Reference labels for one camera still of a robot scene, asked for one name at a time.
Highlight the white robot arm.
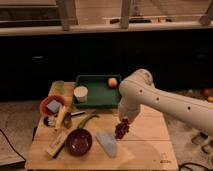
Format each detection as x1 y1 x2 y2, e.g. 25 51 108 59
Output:
118 69 213 136

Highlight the orange bowl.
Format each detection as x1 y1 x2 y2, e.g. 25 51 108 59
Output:
39 95 67 116

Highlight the grey folded cloth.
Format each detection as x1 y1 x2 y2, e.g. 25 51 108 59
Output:
96 132 117 158

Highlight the green plastic tray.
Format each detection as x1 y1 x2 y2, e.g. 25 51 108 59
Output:
72 74 121 109

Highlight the blue sponge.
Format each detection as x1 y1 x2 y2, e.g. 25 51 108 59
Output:
46 100 62 114

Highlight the wooden block brush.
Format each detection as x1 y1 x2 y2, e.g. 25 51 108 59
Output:
46 132 67 157

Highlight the green cucumber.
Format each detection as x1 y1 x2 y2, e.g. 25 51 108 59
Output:
77 113 99 129

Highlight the small black white object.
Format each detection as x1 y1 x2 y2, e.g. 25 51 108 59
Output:
43 117 56 127

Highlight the black cable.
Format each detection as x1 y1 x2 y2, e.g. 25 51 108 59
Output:
0 128 27 167

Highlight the purple bowl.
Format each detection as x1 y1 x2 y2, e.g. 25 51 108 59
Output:
65 129 92 157

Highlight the white cup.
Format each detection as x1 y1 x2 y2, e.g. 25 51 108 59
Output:
74 86 88 103

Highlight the metal measuring scoop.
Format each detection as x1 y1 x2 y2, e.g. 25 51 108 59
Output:
63 111 85 129

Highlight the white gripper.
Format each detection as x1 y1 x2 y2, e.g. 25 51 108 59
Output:
119 107 139 124

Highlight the green translucent cup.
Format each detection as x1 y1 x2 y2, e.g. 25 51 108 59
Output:
53 80 65 94

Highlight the orange fruit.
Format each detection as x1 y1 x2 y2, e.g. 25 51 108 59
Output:
108 78 118 88

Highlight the yellow banana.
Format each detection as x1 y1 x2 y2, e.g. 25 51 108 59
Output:
55 106 68 130

